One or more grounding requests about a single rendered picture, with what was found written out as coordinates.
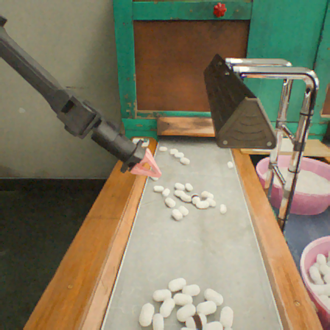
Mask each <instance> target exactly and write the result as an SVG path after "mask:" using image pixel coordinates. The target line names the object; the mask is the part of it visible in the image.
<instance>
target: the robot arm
mask: <svg viewBox="0 0 330 330"><path fill-rule="evenodd" d="M6 22H7V19H6V18H5V17H4V16H3V15H2V14H1V13H0V57H1V58H2V59H3V60H4V61H5V62H6V63H7V64H8V65H9V66H11V67H12V68H13V69H14V70H15V71H16V72H17V73H18V74H19V75H21V76H22V77H23V78H24V79H25V80H26V81H27V82H28V83H29V84H30V85H31V86H32V87H33V88H34V89H35V90H36V91H37V92H38V93H39V94H41V96H42V97H43V98H44V99H45V100H46V101H47V102H48V103H49V105H51V107H52V109H53V110H54V111H55V113H56V114H57V118H58V119H59V120H60V121H61V122H63V123H64V124H65V127H64V128H65V130H66V131H68V132H69V133H70V134H72V135H73V136H74V137H76V136H78V137H79V138H81V139H82V140H83V139H84V138H85V137H86V136H87V134H88V133H89V132H90V131H91V130H93V133H92V134H91V139H92V140H93V141H95V142H96V143H97V144H98V145H100V146H101V147H103V148H104V149H105V150H107V151H108V152H109V153H111V154H112V155H114V156H115V157H117V158H118V159H120V160H121V161H123V162H124V163H123V164H122V167H121V169H120V171H121V172H123V173H125V172H126V171H127V170H128V171H129V172H131V173H133V174H139V175H149V176H152V177H155V178H159V177H160V176H161V171H160V169H159V168H158V166H157V164H156V162H155V160H154V158H153V156H152V154H151V152H150V150H149V149H147V148H146V147H145V148H142V147H141V146H142V144H143V143H144V141H143V140H141V139H140V140H139V141H138V142H137V144H135V143H133V142H132V141H131V140H130V139H128V138H127V137H126V136H124V135H123V134H121V133H120V126H119V124H118V123H117V122H115V121H114V120H112V119H106V118H105V117H103V116H102V114H103V112H102V111H101V110H100V109H98V108H97V107H95V106H94V105H93V104H91V103H90V102H89V101H88V100H86V99H83V98H82V97H80V96H79V95H78V94H77V93H76V92H74V91H72V90H70V89H68V88H67V87H65V86H64V85H63V84H61V83H60V82H59V81H58V80H57V79H55V78H54V77H53V76H52V75H51V74H50V73H49V72H47V71H46V70H45V69H44V68H43V67H42V66H41V65H40V64H38V63H37V62H36V61H35V60H34V59H33V58H32V57H30V56H29V55H28V54H27V53H26V52H25V51H24V50H23V49H22V48H21V47H20V46H19V45H18V44H17V43H16V42H14V40H13V39H12V38H11V37H10V36H9V34H8V33H7V31H6V29H5V28H4V25H5V24H6ZM96 115H97V116H96ZM95 117H96V118H95ZM94 118H95V119H94ZM91 122H92V123H91ZM88 126H89V127H88ZM87 127H88V128H87ZM86 128H87V130H86ZM84 131H85V132H84ZM119 133H120V134H119ZM145 162H147V163H148V164H149V165H150V166H151V167H152V168H153V169H154V171H155V172H154V171H151V170H149V169H147V168H145V167H143V166H142V164H143V163H145ZM128 167H129V169H128Z"/></svg>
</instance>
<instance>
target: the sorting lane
mask: <svg viewBox="0 0 330 330"><path fill-rule="evenodd" d="M160 147H166V148H167V151H166V152H163V151H160V150H159V148H160ZM173 149H176V150H177V151H178V152H182V153H183V154H184V158H188V159H189V160H190V162H189V164H184V163H182V162H181V161H180V159H181V158H176V157H175V154H169V150H173ZM154 160H155V162H156V164H157V166H158V168H159V169H160V171H161V176H160V177H159V179H158V180H157V181H154V180H153V179H152V178H151V176H149V175H148V177H147V182H146V185H145V187H144V192H143V195H142V197H141V202H140V204H139V207H138V211H137V214H136V218H135V221H134V223H133V228H132V231H131V234H130V238H129V240H128V244H127V248H126V251H125V254H124V258H123V261H122V265H121V267H120V271H119V274H118V278H117V280H116V282H115V284H114V288H113V291H112V295H111V297H110V301H109V304H108V308H107V312H106V315H105V319H104V322H103V324H102V328H101V330H153V326H152V322H151V324H149V325H148V326H142V325H141V324H140V323H139V317H140V314H141V310H142V306H143V305H144V304H146V303H151V304H152V305H153V307H154V313H153V316H152V318H153V317H154V315H156V314H160V313H159V309H160V307H161V305H162V304H163V302H164V301H155V300H154V299H153V297H152V294H153V293H154V291H156V290H158V289H168V283H169V282H170V281H172V280H175V279H176V278H184V279H185V280H186V286H188V285H192V284H196V285H198V286H199V288H200V292H199V294H198V295H193V296H192V299H193V301H192V304H193V305H194V306H195V309H196V312H195V315H197V305H198V304H199V303H203V302H206V301H208V300H207V299H206V298H205V296H204V292H205V290H206V289H213V290H214V291H215V292H218V293H219V294H221V296H222V298H223V302H222V304H220V305H216V306H217V310H216V312H215V313H214V314H210V315H206V316H205V317H206V320H207V322H206V324H208V323H213V322H220V315H221V311H222V308H223V307H224V306H229V307H230V308H231V310H232V311H233V320H232V325H231V327H230V329H233V330H283V326H282V324H281V319H280V317H279V313H278V309H277V306H276V303H275V298H274V296H273V291H272V289H271V286H270V281H269V278H268V276H267V271H266V268H265V266H264V261H263V258H262V256H261V251H260V248H259V244H258V240H257V238H256V233H255V231H254V227H253V223H252V220H251V218H250V213H249V211H248V206H247V203H246V200H245V196H244V195H243V193H242V188H241V186H240V183H239V179H238V175H237V172H236V167H235V165H234V160H233V158H232V154H231V151H230V148H220V147H218V146H217V144H196V143H172V142H158V145H157V148H156V151H155V155H154ZM229 161H230V162H232V164H233V168H231V169H230V168H228V165H227V163H228V162H229ZM176 183H179V184H182V185H184V186H185V190H184V191H183V192H184V193H185V195H188V196H190V197H192V195H193V194H198V195H199V197H200V202H201V201H206V199H203V198H202V193H203V192H208V193H210V194H212V195H213V196H214V199H213V201H215V202H216V205H215V207H211V206H209V207H208V208H198V207H197V205H195V204H194V203H193V202H192V201H191V202H189V203H187V202H186V201H183V200H182V199H181V197H176V196H175V195H174V192H175V191H176V190H177V189H175V184H176ZM187 183H189V184H191V185H192V187H193V191H192V192H189V191H188V190H187V189H186V184H187ZM154 186H162V187H163V188H164V190H165V189H168V190H169V194H168V196H167V197H163V195H162V193H163V192H154V191H153V187H154ZM166 198H170V199H171V200H173V201H174V202H175V206H174V207H173V208H170V207H169V206H168V205H167V204H166V203H165V199H166ZM222 204H223V205H225V206H226V212H225V213H224V214H221V213H220V205H222ZM179 206H184V207H185V208H187V209H188V211H189V213H188V215H186V216H184V215H183V219H182V220H176V219H175V218H174V217H173V216H172V210H174V209H177V210H178V207H179ZM169 291H170V290H169ZM170 292H171V291H170ZM177 293H182V294H183V289H180V290H178V291H175V292H171V298H172V299H173V298H174V295H175V294H177ZM183 306H184V305H177V304H176V303H175V305H174V307H173V310H172V311H171V313H170V315H169V317H163V322H164V329H163V330H181V329H182V328H187V327H186V321H185V322H180V321H179V320H178V319H177V316H176V314H177V311H178V310H179V309H180V308H182V307H183Z"/></svg>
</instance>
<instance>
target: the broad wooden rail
mask: <svg viewBox="0 0 330 330"><path fill-rule="evenodd" d="M135 138H146V139H149V144H148V146H147V147H146V148H147V149H149V150H150V152H151V154H152V156H153V157H154V155H155V151H156V148H157V145H158V142H157V141H156V140H155V139H154V138H153V137H141V136H132V137H131V139H130V140H131V141H133V139H135ZM123 163H124V162H123V161H121V160H120V159H119V160H118V162H117V163H116V164H115V166H114V168H113V169H112V171H111V173H110V174H109V176H108V179H107V181H106V182H105V185H104V186H103V187H102V190H101V192H100V193H99V195H98V197H97V199H96V200H95V202H94V204H93V205H92V207H91V210H90V211H89V212H88V215H87V217H86V218H85V220H84V222H83V223H82V225H81V227H80V229H79V230H78V232H77V234H76V236H75V238H74V240H73V241H72V243H71V246H70V247H69V249H68V251H67V253H66V254H65V256H64V258H63V260H62V262H61V263H60V265H59V267H58V269H57V270H56V272H55V274H54V276H53V277H52V280H51V281H50V282H49V283H48V285H47V287H46V289H45V290H44V292H43V294H42V296H41V298H40V300H39V301H38V303H37V305H36V306H35V308H34V311H33V313H32V314H31V316H30V318H29V320H28V321H27V324H26V325H25V327H24V329H23V330H101V328H102V324H103V322H104V319H105V315H106V312H107V308H108V304H109V301H110V297H111V295H112V291H113V288H114V284H115V282H116V280H117V278H118V274H119V271H120V267H121V265H122V261H123V258H124V254H125V251H126V248H127V244H128V240H129V238H130V234H131V231H132V228H133V223H134V221H135V218H136V214H137V211H138V207H139V204H140V202H141V197H142V195H143V192H144V187H145V185H146V182H147V177H148V175H139V174H133V173H131V172H129V171H128V170H127V171H126V172H125V173H123V172H121V171H120V169H121V167H122V164H123ZM128 169H129V167H128Z"/></svg>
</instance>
